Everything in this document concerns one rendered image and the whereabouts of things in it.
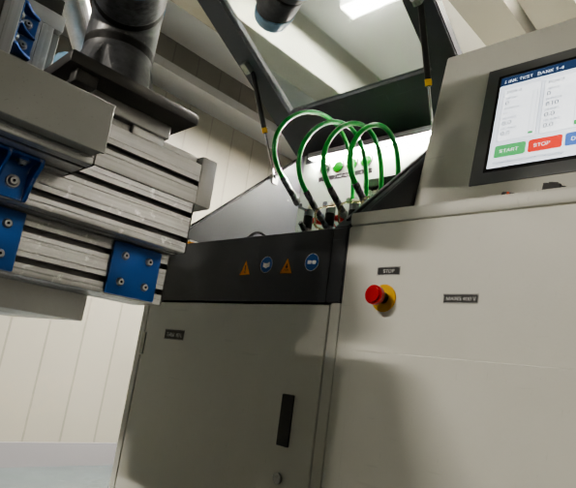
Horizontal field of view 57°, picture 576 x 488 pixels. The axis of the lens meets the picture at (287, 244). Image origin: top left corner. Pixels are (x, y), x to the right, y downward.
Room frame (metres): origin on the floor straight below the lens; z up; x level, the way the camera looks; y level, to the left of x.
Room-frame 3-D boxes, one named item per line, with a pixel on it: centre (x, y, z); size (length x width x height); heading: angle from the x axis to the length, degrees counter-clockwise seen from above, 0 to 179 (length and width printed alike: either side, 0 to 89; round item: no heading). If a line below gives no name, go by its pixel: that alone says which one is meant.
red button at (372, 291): (0.97, -0.18, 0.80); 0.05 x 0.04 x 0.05; 46
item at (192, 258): (1.32, 0.12, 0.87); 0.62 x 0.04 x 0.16; 46
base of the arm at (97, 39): (0.83, 0.33, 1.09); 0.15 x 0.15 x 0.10
